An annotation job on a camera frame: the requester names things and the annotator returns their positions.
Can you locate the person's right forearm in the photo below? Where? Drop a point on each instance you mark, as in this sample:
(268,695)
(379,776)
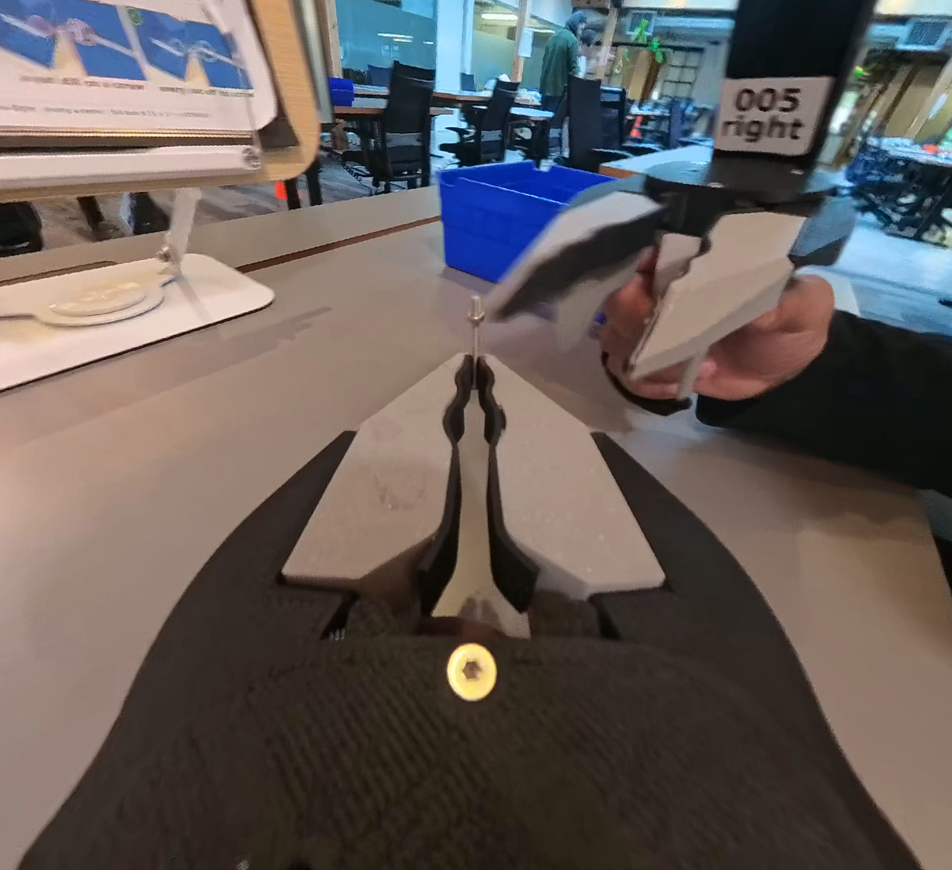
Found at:
(877,394)

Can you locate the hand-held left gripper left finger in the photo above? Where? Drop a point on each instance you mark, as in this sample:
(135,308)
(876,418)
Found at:
(372,498)

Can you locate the black office chair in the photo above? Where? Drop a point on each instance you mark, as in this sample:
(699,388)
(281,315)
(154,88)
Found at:
(595,119)
(483,123)
(405,126)

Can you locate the small blue bin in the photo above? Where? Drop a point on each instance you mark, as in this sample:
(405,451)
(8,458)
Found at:
(342,91)

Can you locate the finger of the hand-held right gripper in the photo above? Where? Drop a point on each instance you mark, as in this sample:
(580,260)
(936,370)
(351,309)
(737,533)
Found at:
(736,282)
(565,238)

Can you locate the blue plastic bin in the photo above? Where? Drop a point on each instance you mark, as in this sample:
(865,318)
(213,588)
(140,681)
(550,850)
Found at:
(491,230)

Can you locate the person's right hand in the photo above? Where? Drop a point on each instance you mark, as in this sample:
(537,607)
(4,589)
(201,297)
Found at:
(788,342)

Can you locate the thin steel bolt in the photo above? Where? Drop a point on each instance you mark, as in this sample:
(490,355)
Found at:
(476,346)

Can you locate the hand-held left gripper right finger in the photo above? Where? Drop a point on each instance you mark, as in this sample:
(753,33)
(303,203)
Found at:
(573,505)

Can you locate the green hanging decoration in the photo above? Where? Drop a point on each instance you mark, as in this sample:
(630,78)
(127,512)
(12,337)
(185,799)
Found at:
(641,30)

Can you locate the wooden book stand white base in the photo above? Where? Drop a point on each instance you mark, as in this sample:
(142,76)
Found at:
(223,297)

